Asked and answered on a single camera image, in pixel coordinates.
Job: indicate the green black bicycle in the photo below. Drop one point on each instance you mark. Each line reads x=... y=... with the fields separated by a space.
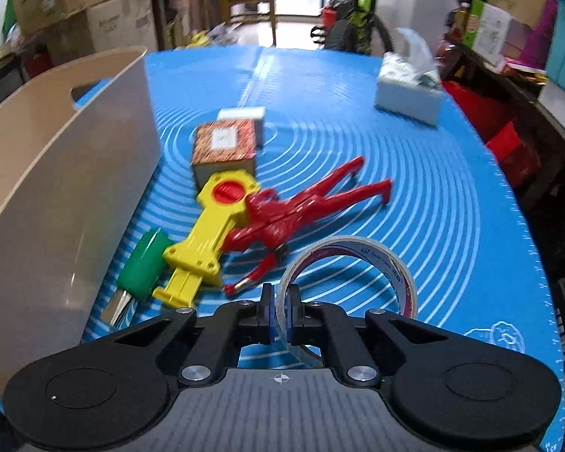
x=348 y=25

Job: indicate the white tissue box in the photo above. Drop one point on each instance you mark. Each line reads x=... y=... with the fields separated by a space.
x=410 y=84

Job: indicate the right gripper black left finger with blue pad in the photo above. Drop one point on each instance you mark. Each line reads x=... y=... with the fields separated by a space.
x=215 y=342

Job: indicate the small white box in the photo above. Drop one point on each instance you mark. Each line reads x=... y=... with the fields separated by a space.
x=255 y=114

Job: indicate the yellow toy red dial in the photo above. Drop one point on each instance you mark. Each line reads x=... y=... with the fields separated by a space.
x=195 y=260

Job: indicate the clear tape roll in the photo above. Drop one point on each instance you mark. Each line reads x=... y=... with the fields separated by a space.
x=373 y=252

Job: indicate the green white carton box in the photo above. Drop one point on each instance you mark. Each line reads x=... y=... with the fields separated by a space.
x=486 y=30

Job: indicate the patterned orange small box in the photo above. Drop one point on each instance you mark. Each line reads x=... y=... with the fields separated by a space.
x=229 y=144

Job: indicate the red action figure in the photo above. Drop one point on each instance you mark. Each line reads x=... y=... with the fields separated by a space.
x=273 y=221

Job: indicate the lower cardboard box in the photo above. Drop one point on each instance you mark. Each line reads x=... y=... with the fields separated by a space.
x=109 y=25

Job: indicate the wooden chair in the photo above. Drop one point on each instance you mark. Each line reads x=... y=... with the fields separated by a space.
x=265 y=11

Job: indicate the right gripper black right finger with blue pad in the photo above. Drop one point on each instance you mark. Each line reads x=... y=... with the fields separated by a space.
x=328 y=327

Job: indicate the red bag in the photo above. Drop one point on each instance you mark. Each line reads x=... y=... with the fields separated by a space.
x=495 y=124

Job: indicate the dark wooden side table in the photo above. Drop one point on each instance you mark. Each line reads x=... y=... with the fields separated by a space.
x=547 y=106

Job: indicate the green handled tool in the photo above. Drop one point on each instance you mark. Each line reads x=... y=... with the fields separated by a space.
x=138 y=278

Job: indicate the beige plastic storage bin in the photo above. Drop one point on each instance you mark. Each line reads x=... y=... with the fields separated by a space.
x=78 y=147

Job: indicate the blue silicone mat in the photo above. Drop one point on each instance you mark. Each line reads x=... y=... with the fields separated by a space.
x=452 y=217

